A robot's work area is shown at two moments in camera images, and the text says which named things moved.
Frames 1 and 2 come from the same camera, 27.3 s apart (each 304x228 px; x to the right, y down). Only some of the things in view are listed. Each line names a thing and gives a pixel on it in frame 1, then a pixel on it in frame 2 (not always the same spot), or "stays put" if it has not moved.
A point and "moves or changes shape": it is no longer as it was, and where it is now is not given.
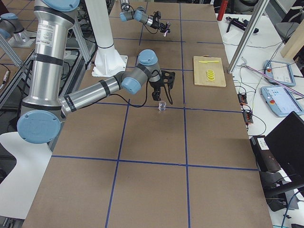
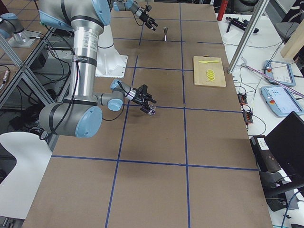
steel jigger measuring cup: (168, 23) moves or changes shape
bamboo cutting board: (200, 68) stays put
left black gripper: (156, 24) -> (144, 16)
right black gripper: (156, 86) -> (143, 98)
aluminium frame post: (248, 35) stays put
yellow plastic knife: (206, 61) stays put
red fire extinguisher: (222, 9) stays put
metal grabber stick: (245, 65) stays put
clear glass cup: (162, 106) -> (153, 109)
